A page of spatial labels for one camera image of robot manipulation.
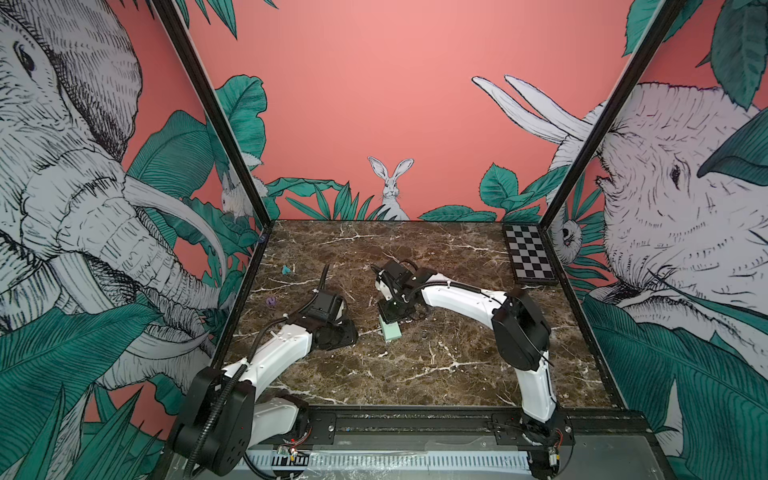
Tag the white slotted cable duct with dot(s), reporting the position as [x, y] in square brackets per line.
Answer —
[511, 462]

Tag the right black frame post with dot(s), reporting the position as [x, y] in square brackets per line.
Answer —
[653, 36]

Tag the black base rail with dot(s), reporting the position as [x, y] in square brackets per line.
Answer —
[327, 424]

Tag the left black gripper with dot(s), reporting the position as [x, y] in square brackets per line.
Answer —
[349, 336]

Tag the left black frame post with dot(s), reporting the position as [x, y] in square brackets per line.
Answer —
[169, 16]

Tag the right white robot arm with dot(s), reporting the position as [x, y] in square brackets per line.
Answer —
[521, 333]

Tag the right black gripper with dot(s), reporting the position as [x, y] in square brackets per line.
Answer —
[386, 315]

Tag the black frame post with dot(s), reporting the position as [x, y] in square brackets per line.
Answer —
[169, 16]
[653, 36]

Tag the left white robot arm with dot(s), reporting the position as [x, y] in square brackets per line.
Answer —
[220, 417]

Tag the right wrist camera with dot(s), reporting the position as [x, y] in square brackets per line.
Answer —
[390, 279]

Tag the black white checkerboard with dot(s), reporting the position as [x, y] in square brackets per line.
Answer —
[529, 260]

